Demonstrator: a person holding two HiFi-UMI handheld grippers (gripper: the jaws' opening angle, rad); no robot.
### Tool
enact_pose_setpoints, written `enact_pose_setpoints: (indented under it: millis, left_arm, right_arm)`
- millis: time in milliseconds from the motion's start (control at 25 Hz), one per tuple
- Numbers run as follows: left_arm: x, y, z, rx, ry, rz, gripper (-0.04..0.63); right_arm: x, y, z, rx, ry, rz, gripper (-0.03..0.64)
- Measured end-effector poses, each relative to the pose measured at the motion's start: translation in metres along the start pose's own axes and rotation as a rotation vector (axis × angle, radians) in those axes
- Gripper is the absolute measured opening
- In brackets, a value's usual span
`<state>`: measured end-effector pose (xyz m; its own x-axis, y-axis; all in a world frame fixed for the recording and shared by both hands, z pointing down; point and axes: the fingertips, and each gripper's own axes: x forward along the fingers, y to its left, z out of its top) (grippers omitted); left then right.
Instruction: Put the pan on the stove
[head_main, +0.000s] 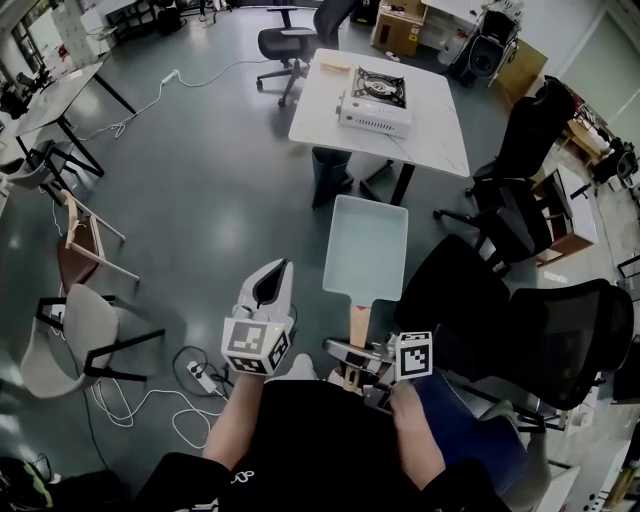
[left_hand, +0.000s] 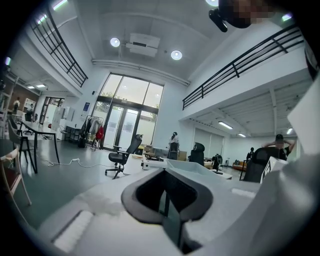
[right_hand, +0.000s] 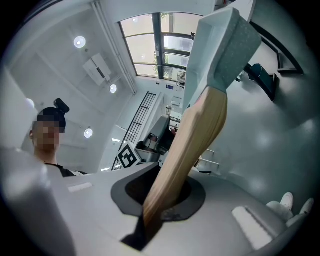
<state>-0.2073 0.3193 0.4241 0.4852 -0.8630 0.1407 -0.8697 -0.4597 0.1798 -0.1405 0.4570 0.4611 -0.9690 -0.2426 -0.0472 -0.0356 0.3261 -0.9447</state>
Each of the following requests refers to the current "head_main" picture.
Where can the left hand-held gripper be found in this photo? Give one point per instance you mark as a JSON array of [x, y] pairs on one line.
[[250, 345]]

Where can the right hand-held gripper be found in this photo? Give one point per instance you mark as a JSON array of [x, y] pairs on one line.
[[412, 357]]

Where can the light blue rectangular pan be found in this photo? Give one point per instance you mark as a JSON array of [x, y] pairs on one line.
[[367, 250]]

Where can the white portable gas stove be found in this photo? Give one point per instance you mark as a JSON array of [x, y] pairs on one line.
[[377, 107]]

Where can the person's right forearm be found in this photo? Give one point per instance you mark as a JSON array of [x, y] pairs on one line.
[[415, 440]]

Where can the person's left forearm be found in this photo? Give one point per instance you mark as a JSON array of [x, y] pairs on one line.
[[232, 425]]

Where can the person's white shoe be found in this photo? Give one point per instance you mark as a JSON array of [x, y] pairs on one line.
[[301, 367]]

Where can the person's black shorts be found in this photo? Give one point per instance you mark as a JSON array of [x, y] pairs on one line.
[[310, 450]]

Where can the white power strip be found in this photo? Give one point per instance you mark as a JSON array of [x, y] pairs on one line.
[[200, 376], [170, 77]]

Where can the dark waste bin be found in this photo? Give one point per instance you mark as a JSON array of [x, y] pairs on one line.
[[330, 172]]

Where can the blue padded chair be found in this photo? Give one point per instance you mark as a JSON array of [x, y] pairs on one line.
[[475, 440]]

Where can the wooden chair with brown seat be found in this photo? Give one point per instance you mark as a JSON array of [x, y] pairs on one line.
[[75, 255]]

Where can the black mesh office chair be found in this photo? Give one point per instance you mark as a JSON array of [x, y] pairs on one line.
[[550, 330]]

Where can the grey shell chair black legs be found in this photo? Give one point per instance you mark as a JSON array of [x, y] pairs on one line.
[[30, 172], [55, 345]]

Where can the white marble table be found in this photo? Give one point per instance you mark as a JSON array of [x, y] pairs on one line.
[[430, 130]]

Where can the yellow sponge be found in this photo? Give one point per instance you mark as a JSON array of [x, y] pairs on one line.
[[335, 63]]

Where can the wooden cabinet with white top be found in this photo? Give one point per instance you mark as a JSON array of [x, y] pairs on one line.
[[575, 220]]

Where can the grey table with black legs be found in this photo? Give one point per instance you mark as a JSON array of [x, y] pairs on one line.
[[55, 100]]

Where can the cardboard box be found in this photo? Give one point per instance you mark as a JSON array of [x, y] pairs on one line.
[[397, 25]]

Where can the black and green backpack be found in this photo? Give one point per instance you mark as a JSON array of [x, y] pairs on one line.
[[22, 482]]

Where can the flat cardboard sheet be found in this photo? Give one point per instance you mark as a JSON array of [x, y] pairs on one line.
[[522, 70]]

